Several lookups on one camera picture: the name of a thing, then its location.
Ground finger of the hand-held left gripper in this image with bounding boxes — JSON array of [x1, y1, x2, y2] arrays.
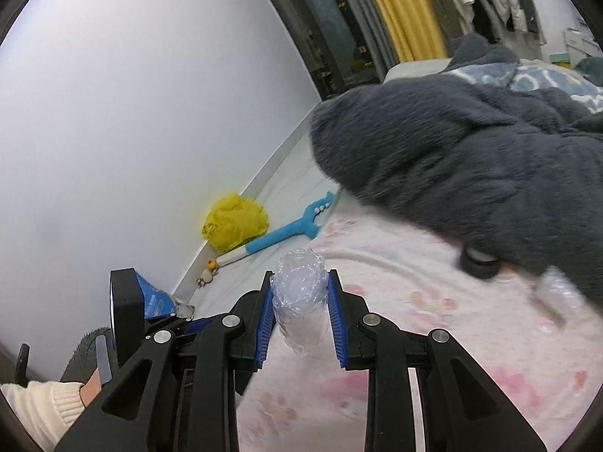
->
[[146, 316, 210, 340]]

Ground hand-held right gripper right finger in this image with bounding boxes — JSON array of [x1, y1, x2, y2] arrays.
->
[[328, 269, 549, 452]]

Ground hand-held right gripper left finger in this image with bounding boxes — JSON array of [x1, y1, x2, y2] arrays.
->
[[54, 270, 277, 452]]

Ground person's left forearm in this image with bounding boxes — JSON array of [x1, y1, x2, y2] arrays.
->
[[0, 325, 114, 450]]

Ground blue pet food bag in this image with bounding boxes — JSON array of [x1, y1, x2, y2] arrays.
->
[[136, 270, 196, 321]]

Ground long blue white plush toy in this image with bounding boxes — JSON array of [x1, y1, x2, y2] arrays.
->
[[214, 191, 337, 269]]

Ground pink floral bedsheet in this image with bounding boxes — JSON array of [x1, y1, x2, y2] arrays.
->
[[236, 202, 599, 452]]

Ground yellow plastic bag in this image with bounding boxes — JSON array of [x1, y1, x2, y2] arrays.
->
[[202, 192, 269, 254]]

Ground small black object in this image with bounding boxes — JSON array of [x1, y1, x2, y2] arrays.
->
[[459, 245, 500, 281]]

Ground dark grey fleece blanket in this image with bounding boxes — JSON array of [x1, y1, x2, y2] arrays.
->
[[311, 33, 603, 302]]

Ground clear plastic packaging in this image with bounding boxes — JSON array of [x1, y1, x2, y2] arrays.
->
[[530, 266, 589, 325]]

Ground bed with grey cover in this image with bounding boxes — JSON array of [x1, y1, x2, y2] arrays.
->
[[236, 54, 603, 452]]

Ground dark glass balcony door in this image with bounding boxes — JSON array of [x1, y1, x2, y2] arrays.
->
[[245, 0, 378, 102]]

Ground grey curtain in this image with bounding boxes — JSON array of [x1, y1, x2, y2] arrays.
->
[[325, 0, 401, 81]]

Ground blue white patterned blanket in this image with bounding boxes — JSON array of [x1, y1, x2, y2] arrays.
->
[[443, 61, 603, 115]]

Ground yellow curtain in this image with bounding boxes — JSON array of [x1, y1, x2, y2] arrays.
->
[[353, 0, 448, 64]]

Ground black hanging garment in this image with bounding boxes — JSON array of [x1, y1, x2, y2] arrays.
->
[[464, 0, 507, 45]]

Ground white dresser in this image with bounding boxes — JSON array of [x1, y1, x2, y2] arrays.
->
[[563, 28, 603, 64]]

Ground dark grey hanging pants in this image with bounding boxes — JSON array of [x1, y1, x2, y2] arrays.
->
[[511, 0, 547, 43]]

